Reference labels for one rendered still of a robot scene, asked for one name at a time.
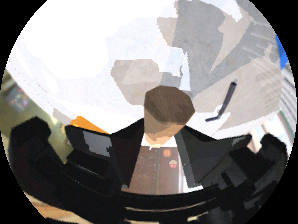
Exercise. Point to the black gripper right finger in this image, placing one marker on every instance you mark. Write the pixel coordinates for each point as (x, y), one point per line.
(200, 154)

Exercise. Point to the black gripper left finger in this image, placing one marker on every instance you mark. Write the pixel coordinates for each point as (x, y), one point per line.
(121, 148)

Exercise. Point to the blue taped strip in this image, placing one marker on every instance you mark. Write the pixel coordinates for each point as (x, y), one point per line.
(281, 52)

